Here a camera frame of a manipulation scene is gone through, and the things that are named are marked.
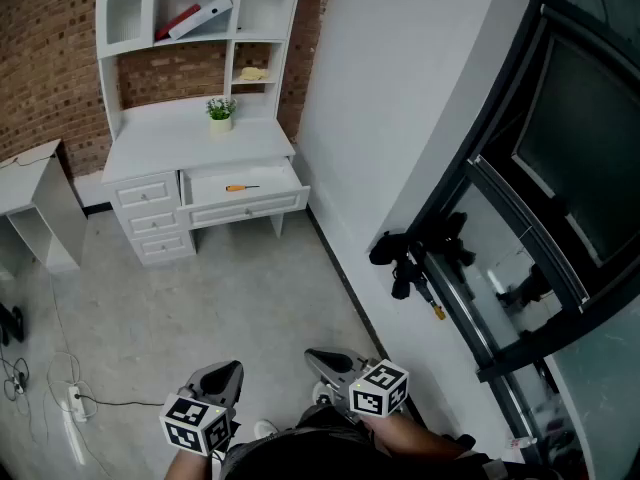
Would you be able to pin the red binder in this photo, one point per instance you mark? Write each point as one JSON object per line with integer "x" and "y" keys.
{"x": 175, "y": 22}

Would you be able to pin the person's right shoe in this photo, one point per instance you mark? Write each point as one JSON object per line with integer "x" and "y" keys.
{"x": 322, "y": 393}

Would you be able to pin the person's shoe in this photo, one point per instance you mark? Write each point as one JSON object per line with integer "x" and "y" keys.
{"x": 265, "y": 428}
{"x": 322, "y": 393}

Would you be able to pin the orange screwdriver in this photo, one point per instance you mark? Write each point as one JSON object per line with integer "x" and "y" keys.
{"x": 234, "y": 187}

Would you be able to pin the small black device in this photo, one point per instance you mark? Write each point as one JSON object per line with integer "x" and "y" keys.
{"x": 15, "y": 323}

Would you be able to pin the glass cabinet door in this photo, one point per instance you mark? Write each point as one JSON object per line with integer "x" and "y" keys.
{"x": 125, "y": 18}

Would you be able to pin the yellow cloth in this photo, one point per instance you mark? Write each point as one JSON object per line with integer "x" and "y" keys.
{"x": 252, "y": 73}

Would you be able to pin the person's black clothing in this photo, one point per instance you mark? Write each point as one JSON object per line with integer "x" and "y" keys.
{"x": 310, "y": 453}

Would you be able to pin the person's right forearm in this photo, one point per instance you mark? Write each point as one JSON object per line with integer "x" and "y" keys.
{"x": 415, "y": 435}

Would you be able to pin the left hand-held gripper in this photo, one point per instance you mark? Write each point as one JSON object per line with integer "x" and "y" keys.
{"x": 192, "y": 423}

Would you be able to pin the person's left shoe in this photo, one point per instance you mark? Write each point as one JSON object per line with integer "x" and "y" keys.
{"x": 265, "y": 428}

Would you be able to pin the person's left forearm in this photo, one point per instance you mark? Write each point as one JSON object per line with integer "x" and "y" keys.
{"x": 185, "y": 468}

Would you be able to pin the small white desk drawer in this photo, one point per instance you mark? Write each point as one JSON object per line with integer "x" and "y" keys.
{"x": 145, "y": 190}
{"x": 155, "y": 223}
{"x": 165, "y": 245}

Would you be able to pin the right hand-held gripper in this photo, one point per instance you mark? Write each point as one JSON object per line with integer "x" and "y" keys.
{"x": 380, "y": 388}

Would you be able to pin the white side shelf unit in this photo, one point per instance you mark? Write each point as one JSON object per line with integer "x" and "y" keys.
{"x": 55, "y": 193}

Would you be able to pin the black tool with yellow tip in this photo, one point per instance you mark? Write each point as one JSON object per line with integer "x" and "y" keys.
{"x": 402, "y": 285}

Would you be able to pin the white binder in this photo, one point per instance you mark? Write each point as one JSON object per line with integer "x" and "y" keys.
{"x": 200, "y": 17}

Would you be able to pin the green plant in cream pot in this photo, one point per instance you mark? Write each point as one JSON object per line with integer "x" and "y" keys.
{"x": 220, "y": 124}

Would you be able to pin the white power strip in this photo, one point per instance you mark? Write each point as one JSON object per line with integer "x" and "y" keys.
{"x": 76, "y": 403}

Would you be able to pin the black pouch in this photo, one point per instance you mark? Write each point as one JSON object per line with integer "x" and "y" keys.
{"x": 387, "y": 250}

